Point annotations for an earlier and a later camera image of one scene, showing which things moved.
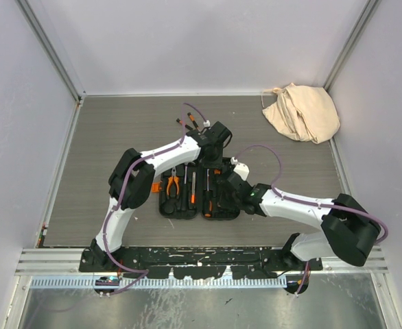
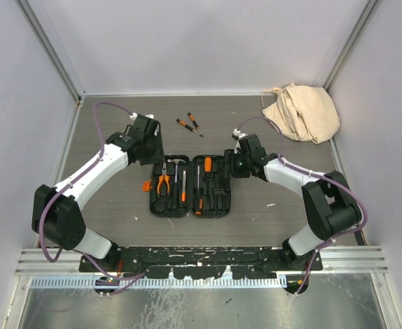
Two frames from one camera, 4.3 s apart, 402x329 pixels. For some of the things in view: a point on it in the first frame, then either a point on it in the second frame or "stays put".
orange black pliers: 173,177 -> 164,171
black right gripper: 225,203 -> 229,164
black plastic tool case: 188,191 stays put
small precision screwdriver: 192,118 stays put
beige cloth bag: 306,113 stays put
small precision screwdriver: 186,126 stays put
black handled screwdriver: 208,198 -> 198,197
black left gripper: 217,163 -> 158,156
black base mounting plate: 200,262 stays put
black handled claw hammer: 186,171 -> 176,161
